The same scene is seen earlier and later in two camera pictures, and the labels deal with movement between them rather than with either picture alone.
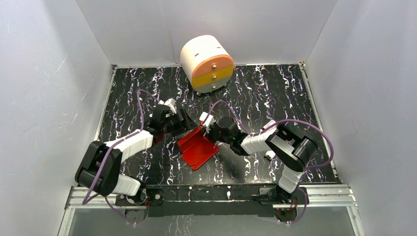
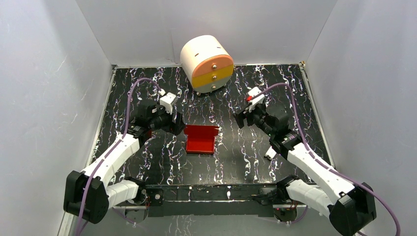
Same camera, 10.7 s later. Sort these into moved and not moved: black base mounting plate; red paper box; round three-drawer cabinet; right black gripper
Moved: right black gripper; red paper box
Not moved: black base mounting plate; round three-drawer cabinet
